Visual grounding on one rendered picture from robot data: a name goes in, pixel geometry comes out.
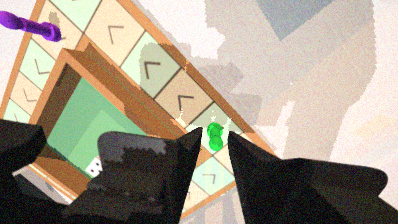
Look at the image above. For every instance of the green game pawn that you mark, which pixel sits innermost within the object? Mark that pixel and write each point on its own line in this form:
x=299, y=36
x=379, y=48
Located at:
x=214, y=131

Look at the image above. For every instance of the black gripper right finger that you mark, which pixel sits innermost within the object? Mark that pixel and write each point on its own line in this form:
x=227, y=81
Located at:
x=268, y=186

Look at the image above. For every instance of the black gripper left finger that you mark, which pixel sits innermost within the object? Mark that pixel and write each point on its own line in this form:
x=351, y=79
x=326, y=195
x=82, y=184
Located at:
x=175, y=160

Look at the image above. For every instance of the purple pawn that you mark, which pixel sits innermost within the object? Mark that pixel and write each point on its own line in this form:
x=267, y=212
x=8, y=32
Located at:
x=49, y=31

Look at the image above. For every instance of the white die with black pips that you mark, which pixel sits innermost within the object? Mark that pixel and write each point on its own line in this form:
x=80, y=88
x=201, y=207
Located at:
x=94, y=168

